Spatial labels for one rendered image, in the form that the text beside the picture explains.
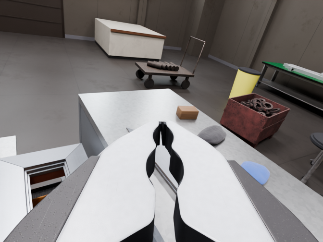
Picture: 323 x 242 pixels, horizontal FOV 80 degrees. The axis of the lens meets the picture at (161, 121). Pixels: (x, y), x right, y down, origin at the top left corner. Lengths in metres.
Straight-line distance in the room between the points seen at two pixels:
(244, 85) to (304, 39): 3.21
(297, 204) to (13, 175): 1.03
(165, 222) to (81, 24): 7.94
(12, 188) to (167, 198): 0.57
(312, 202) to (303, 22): 6.84
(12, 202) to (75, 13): 7.61
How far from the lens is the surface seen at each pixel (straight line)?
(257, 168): 0.82
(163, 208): 0.58
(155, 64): 4.42
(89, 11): 8.22
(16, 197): 0.89
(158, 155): 0.70
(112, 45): 6.07
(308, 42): 7.26
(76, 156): 0.99
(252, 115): 3.02
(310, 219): 0.81
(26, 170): 0.99
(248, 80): 4.52
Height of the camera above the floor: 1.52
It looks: 29 degrees down
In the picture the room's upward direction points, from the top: 12 degrees clockwise
